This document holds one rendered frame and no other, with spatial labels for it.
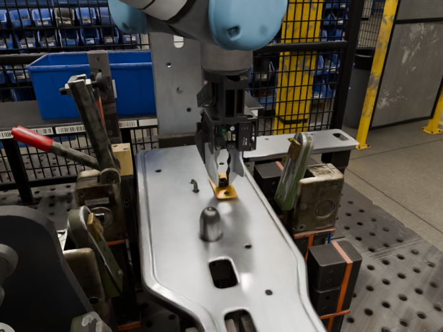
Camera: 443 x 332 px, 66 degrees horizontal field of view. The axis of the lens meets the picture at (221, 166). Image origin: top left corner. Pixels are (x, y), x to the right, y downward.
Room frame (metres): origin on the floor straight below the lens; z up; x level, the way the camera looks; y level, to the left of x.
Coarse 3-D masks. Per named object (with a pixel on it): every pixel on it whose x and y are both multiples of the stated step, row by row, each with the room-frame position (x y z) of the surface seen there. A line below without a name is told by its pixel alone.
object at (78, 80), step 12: (72, 84) 0.47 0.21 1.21; (84, 84) 0.47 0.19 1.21; (96, 84) 0.49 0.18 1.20; (84, 96) 0.47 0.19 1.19; (84, 108) 0.47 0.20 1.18; (96, 108) 0.50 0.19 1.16; (84, 120) 0.47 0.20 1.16; (96, 120) 0.47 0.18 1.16; (96, 132) 0.47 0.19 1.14; (96, 144) 0.47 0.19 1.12; (108, 144) 0.50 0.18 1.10; (96, 156) 0.47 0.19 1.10; (108, 156) 0.47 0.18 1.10
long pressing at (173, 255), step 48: (144, 192) 0.51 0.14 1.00; (192, 192) 0.52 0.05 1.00; (240, 192) 0.52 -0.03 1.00; (144, 240) 0.38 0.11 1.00; (192, 240) 0.39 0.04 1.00; (240, 240) 0.39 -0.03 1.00; (288, 240) 0.39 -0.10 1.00; (144, 288) 0.30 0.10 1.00; (192, 288) 0.30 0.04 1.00; (240, 288) 0.30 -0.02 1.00; (288, 288) 0.30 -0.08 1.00
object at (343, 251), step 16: (320, 256) 0.37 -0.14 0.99; (336, 256) 0.37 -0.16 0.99; (352, 256) 0.37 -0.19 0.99; (320, 272) 0.35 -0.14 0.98; (336, 272) 0.35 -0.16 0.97; (352, 272) 0.36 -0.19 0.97; (320, 288) 0.35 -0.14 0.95; (336, 288) 0.35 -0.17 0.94; (352, 288) 0.36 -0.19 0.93; (320, 304) 0.35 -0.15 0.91; (336, 304) 0.35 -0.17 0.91; (336, 320) 0.36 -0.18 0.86
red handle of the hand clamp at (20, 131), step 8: (16, 128) 0.46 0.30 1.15; (24, 128) 0.46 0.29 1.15; (16, 136) 0.45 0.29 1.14; (24, 136) 0.45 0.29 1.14; (32, 136) 0.46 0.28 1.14; (40, 136) 0.47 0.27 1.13; (32, 144) 0.46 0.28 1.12; (40, 144) 0.46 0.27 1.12; (48, 144) 0.46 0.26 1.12; (56, 144) 0.47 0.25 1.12; (56, 152) 0.47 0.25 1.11; (64, 152) 0.47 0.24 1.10; (72, 152) 0.47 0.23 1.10; (80, 152) 0.48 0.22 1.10; (72, 160) 0.47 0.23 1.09; (80, 160) 0.47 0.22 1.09; (88, 160) 0.48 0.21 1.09; (96, 160) 0.49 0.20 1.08; (96, 168) 0.48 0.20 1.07
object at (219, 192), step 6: (222, 174) 0.57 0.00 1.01; (210, 180) 0.55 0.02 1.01; (222, 180) 0.54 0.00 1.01; (216, 186) 0.53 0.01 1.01; (222, 186) 0.53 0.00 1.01; (228, 186) 0.53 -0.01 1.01; (216, 192) 0.51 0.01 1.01; (222, 192) 0.51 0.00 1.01; (228, 192) 0.51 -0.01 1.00; (234, 192) 0.51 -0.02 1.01; (222, 198) 0.49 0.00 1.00
